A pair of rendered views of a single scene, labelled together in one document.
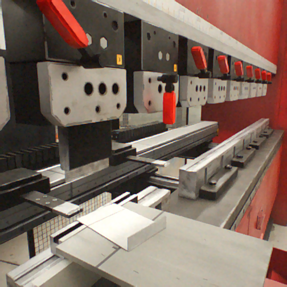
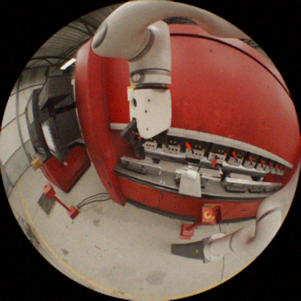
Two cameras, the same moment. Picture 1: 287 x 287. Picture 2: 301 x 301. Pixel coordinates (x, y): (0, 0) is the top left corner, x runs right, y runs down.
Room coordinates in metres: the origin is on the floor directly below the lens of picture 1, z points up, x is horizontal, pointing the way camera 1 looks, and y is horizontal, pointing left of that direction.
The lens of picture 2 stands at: (-0.09, -0.39, 1.57)
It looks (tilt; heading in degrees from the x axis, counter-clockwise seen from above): 31 degrees down; 78
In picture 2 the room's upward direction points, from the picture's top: straight up
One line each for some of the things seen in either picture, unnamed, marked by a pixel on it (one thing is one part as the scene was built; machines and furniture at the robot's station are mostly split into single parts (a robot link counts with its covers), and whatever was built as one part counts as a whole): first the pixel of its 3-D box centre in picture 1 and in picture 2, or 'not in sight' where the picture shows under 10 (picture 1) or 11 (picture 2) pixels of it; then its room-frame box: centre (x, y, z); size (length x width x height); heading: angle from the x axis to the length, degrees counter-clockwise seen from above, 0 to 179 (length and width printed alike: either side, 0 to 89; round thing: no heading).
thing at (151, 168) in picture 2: not in sight; (140, 165); (-0.05, 0.39, 0.92); 0.50 x 0.06 x 0.10; 147
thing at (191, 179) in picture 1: (244, 140); (264, 186); (1.48, -0.58, 0.92); 1.67 x 0.06 x 0.10; 147
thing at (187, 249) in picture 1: (165, 247); (190, 182); (0.33, -0.03, 1.00); 0.26 x 0.18 x 0.01; 57
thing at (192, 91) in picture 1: (184, 75); (235, 155); (0.73, -0.11, 1.26); 0.15 x 0.09 x 0.17; 147
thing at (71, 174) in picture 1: (87, 147); (194, 160); (0.41, 0.10, 1.13); 0.10 x 0.02 x 0.10; 147
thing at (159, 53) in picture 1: (145, 71); (217, 151); (0.56, 0.00, 1.26); 0.15 x 0.09 x 0.17; 147
